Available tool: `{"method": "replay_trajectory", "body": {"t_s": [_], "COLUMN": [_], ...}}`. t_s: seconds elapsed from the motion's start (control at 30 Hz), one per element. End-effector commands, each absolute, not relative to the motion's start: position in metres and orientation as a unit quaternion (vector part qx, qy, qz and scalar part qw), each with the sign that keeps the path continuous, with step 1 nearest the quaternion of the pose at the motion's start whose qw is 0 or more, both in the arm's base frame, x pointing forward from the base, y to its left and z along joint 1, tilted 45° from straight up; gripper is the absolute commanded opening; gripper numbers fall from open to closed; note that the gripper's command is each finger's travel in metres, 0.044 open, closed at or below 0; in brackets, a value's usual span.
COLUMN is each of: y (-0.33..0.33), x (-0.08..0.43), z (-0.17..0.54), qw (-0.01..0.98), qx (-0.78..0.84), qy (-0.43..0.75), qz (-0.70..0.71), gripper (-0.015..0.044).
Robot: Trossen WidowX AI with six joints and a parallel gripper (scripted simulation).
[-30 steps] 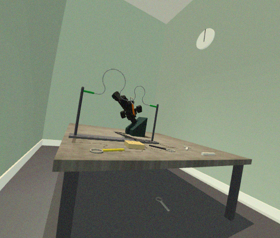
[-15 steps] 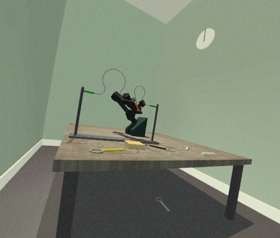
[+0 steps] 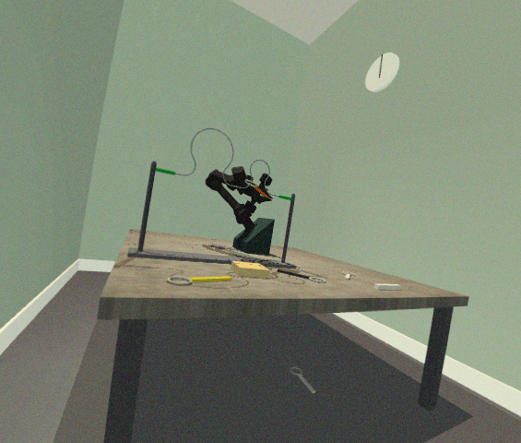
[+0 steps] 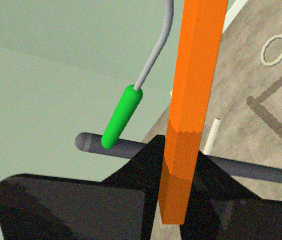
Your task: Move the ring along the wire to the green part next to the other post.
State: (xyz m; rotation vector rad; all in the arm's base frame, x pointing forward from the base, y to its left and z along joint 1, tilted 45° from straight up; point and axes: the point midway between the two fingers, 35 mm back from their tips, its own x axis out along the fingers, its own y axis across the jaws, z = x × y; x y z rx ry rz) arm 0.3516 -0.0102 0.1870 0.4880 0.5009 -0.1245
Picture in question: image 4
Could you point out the orange handle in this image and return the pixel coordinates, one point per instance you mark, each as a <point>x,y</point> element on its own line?
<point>199,43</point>

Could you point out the grey flat plate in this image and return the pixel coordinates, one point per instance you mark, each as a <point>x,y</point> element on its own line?
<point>111,145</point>

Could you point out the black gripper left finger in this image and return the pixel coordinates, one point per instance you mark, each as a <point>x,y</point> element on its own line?
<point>121,207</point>

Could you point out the white cylinder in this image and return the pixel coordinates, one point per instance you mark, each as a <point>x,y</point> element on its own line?
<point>211,137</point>

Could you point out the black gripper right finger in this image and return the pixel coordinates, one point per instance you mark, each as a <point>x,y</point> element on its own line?
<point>220,208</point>

